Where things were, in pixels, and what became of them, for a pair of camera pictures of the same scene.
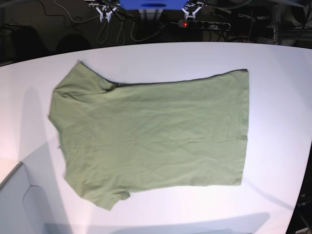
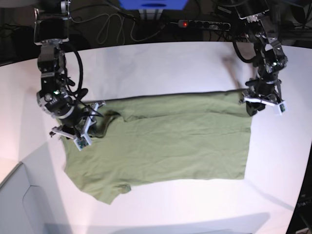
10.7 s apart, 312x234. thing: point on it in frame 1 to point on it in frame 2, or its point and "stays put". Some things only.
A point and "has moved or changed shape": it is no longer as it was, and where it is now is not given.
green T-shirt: [183, 131] has moved or changed shape
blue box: [152, 5] stays put
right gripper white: [187, 15] to [262, 92]
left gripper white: [107, 15] to [81, 134]
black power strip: [204, 24] stays put
